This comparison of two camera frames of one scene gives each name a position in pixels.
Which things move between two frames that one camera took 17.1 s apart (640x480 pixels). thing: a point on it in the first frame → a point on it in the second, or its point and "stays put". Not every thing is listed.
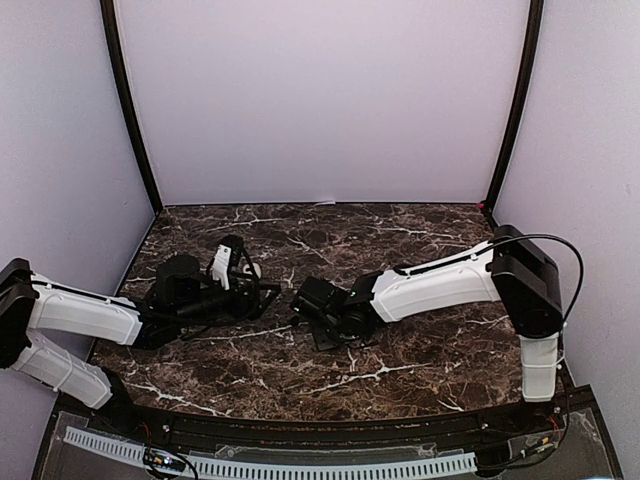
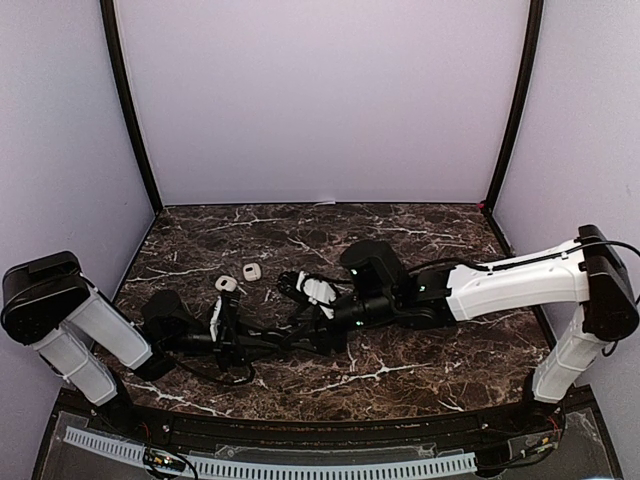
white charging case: (256, 267) stays put
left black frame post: (115, 54) stays put
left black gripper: (241, 312) → (243, 341)
